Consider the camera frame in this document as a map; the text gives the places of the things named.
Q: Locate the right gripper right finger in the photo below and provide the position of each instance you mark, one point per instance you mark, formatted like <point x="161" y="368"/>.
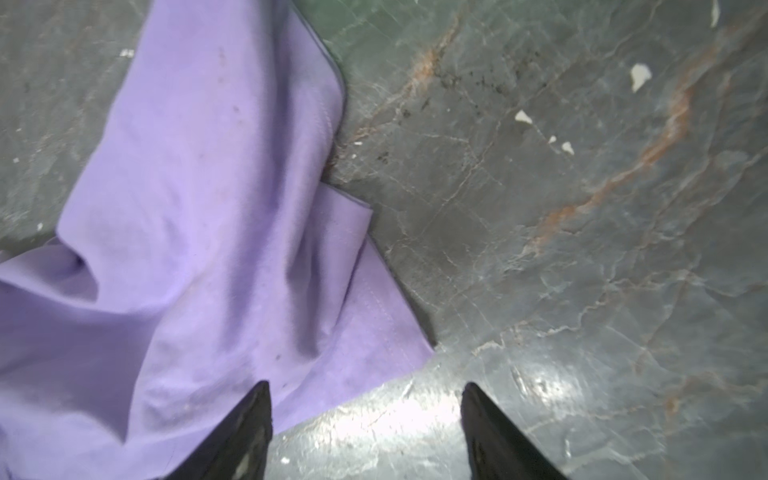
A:
<point x="497" y="449"/>

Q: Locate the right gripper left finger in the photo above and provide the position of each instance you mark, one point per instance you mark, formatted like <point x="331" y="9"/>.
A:
<point x="237" y="449"/>

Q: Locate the purple t shirt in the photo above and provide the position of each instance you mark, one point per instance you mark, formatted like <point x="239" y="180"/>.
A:
<point x="199" y="254"/>

